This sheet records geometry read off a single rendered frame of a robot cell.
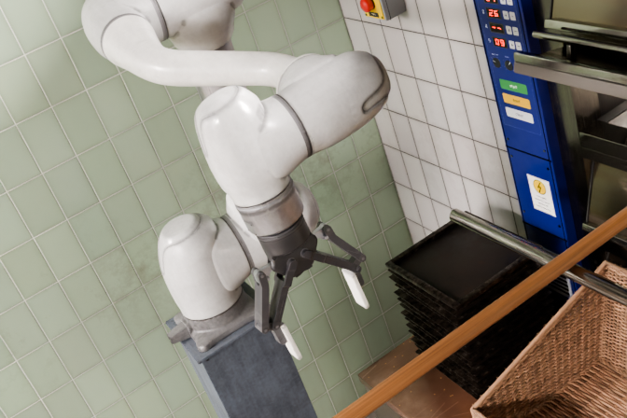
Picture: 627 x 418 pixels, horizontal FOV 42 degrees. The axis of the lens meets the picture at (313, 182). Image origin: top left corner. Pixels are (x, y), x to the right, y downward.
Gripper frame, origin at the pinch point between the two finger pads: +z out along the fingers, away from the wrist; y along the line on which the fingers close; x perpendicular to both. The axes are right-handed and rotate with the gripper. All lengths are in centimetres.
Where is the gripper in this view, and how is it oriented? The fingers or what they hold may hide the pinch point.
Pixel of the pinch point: (327, 324)
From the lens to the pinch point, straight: 131.7
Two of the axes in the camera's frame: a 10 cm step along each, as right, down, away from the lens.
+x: 5.0, 2.2, -8.4
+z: 3.7, 8.2, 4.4
